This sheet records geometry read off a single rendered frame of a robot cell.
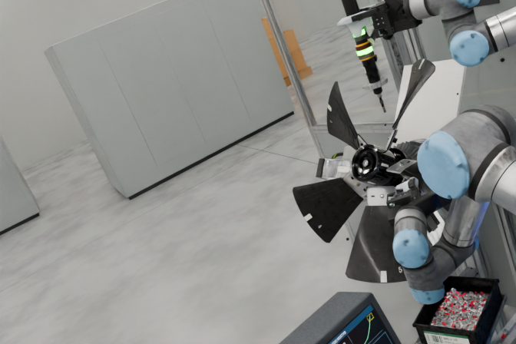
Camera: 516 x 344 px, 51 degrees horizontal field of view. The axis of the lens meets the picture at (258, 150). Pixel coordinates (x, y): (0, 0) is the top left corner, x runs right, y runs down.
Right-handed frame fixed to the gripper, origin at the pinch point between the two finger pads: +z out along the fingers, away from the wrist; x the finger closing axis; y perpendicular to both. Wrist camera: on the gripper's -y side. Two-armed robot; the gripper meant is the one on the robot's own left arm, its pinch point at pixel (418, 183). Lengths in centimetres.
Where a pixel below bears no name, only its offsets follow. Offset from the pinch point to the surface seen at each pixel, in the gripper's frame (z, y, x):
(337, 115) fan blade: 37.0, 21.4, -16.9
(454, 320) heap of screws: -17.0, 3.4, 33.4
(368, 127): 117, 30, 16
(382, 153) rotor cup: 13.2, 7.9, -6.9
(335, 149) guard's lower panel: 136, 55, 26
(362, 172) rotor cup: 12.0, 15.9, -3.8
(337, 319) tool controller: -64, 12, -9
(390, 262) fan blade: -3.5, 16.0, 19.4
